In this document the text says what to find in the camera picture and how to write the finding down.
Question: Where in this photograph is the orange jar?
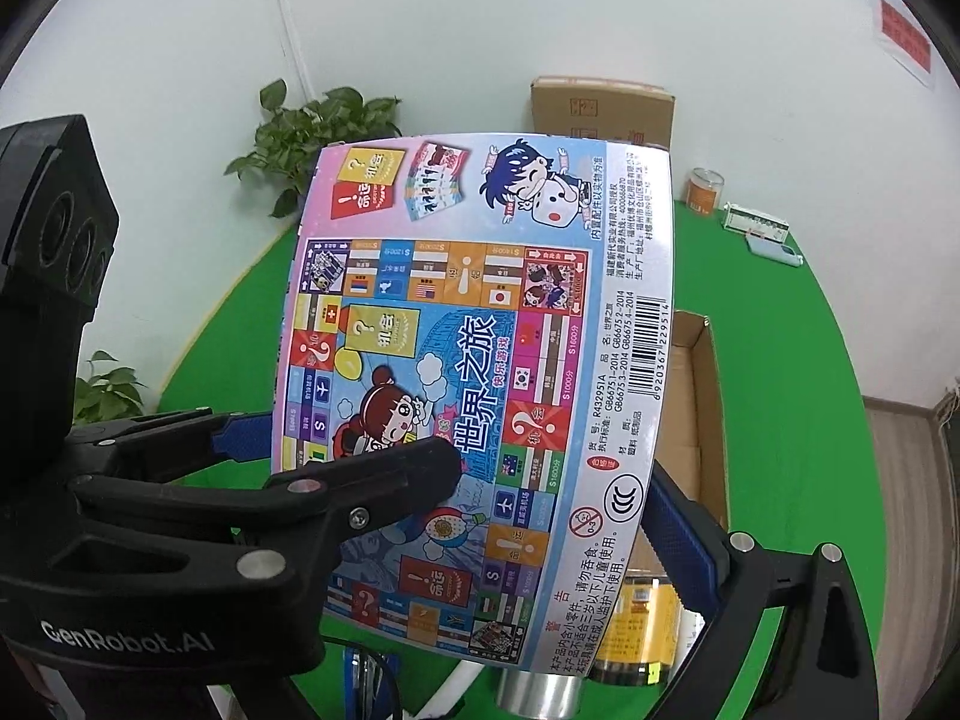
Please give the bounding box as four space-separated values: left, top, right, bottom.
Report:
688 167 727 216

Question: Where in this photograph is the small white green box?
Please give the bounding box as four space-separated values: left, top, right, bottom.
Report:
722 202 790 237

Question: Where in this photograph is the large potted plant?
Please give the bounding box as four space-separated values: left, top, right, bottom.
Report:
225 79 406 222

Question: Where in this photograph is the white lint remover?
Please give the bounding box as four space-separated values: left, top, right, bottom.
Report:
424 658 485 720

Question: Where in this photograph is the silver metal cylinder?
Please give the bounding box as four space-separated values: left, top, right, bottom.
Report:
501 671 595 717

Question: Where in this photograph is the light blue phone case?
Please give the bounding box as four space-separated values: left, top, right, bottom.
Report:
745 231 803 268

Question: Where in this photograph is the small potted plant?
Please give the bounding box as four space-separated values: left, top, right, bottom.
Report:
73 351 147 436

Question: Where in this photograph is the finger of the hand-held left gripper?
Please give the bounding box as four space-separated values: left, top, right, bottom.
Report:
71 405 275 485
75 439 462 616

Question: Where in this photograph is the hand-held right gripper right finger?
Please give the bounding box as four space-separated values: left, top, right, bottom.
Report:
645 457 880 720

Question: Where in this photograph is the cardboard box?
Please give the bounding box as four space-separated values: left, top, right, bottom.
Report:
660 310 732 541
531 75 676 151

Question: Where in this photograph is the red wall sign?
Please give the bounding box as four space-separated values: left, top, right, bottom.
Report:
876 0 938 85

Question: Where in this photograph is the closed cardboard box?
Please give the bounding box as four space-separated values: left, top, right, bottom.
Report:
531 75 676 151

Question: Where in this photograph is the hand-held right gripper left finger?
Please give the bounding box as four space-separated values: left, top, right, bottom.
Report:
217 679 320 720

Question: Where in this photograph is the blue folding tool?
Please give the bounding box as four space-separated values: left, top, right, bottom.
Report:
342 645 395 720

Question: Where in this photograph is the yellow label bottle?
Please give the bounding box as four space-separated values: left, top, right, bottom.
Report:
591 568 685 685

